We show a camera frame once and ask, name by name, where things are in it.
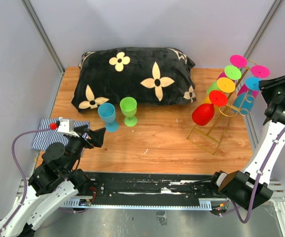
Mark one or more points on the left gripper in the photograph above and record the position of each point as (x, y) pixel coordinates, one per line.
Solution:
(97, 136)

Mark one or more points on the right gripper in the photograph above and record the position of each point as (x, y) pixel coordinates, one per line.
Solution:
(266, 86)

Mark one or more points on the magenta glass blue base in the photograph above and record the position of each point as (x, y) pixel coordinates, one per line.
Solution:
(251, 85)

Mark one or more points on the blue wine glass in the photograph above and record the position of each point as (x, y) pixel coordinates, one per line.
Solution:
(107, 114)

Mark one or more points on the teal glass green base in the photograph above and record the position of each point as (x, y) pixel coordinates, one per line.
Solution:
(244, 102)

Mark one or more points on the light green wine glass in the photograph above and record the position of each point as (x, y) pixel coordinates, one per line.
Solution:
(128, 106)

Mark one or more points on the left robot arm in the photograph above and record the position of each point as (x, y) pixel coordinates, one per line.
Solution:
(52, 183)

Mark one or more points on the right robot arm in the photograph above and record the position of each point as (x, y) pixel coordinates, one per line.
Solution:
(248, 188)

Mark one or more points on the pink base rear glass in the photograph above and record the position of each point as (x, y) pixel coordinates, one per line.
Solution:
(260, 71)

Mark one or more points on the pink base wine glass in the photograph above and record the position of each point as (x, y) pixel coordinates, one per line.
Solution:
(238, 61)

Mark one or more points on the red wine glass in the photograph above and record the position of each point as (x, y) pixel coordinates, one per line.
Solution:
(204, 113)

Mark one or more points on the magenta glass green base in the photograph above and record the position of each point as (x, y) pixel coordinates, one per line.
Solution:
(231, 72)

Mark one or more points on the blue white striped cloth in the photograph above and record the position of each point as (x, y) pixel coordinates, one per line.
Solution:
(45, 138)

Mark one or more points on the green glass yellow base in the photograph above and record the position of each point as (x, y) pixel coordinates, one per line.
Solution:
(223, 84)

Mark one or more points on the black floral plush pillow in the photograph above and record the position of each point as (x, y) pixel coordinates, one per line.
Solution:
(151, 75)

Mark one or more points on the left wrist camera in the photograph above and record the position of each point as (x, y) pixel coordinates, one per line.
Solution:
(66, 127)

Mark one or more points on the gold wire glass rack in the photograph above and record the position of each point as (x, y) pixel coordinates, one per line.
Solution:
(210, 136)

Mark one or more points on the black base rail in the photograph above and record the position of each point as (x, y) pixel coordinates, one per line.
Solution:
(147, 190)

